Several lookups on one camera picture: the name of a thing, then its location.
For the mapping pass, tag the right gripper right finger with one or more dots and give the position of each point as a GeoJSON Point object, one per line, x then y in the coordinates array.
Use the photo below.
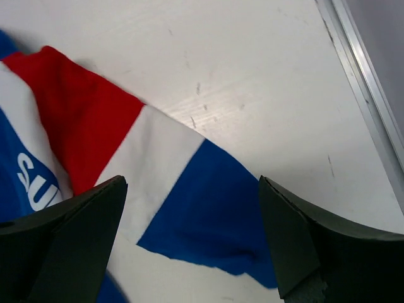
{"type": "Point", "coordinates": [322, 257]}

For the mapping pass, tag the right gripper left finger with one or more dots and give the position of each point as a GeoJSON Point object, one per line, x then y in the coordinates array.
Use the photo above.
{"type": "Point", "coordinates": [60, 253]}

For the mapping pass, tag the blue white red jacket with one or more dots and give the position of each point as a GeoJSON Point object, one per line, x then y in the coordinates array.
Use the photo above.
{"type": "Point", "coordinates": [65, 129]}

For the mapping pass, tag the aluminium right side rail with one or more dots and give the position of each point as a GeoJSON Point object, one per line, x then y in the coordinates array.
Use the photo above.
{"type": "Point", "coordinates": [367, 89]}

